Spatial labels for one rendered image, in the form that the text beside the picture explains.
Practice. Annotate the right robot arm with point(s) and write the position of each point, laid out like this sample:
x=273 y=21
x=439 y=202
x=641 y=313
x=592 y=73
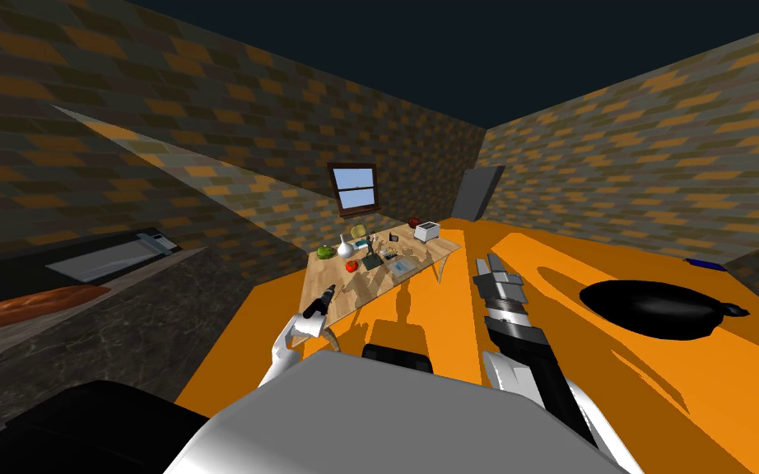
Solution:
x=531 y=352

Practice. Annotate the brown bread loaf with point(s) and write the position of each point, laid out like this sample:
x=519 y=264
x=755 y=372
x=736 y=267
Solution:
x=24 y=307

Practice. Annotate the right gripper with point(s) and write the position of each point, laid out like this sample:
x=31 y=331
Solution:
x=502 y=289

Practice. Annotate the black appliance with grey panel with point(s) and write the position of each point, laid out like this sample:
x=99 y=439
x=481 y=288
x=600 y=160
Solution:
x=109 y=258

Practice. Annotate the wooden table with household items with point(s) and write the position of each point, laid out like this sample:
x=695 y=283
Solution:
x=366 y=280

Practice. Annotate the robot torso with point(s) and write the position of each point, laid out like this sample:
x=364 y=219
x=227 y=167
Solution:
x=353 y=428

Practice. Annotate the grey refrigerator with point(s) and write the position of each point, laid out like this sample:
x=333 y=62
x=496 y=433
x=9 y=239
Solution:
x=477 y=194

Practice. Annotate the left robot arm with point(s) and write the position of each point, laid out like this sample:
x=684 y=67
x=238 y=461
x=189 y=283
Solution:
x=285 y=359

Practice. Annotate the black frying pan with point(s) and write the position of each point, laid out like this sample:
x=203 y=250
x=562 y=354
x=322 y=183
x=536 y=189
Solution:
x=649 y=309

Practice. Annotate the small blue flat object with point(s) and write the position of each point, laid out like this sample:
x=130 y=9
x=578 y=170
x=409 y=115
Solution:
x=705 y=264

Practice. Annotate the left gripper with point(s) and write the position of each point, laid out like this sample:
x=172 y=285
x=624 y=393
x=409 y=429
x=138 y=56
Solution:
x=318 y=304

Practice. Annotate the brown framed window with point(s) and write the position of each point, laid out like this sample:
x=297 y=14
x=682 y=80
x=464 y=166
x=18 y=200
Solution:
x=355 y=189

